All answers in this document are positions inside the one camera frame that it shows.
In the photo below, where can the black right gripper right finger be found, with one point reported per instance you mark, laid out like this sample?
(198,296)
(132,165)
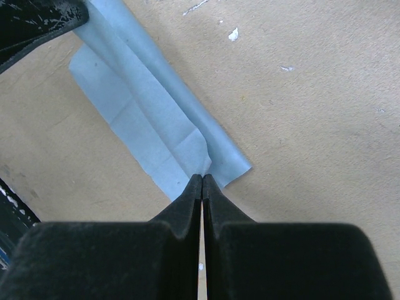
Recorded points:
(246,259)

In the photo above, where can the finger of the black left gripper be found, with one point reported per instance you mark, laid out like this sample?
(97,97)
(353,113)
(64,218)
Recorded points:
(25,25)

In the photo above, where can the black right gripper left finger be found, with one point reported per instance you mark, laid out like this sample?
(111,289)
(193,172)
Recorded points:
(157,259)

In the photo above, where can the blue cleaning cloth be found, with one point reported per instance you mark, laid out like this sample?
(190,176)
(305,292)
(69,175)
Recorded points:
(147,105)

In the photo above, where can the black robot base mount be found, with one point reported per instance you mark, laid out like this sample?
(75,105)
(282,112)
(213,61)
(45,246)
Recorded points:
(16,219)

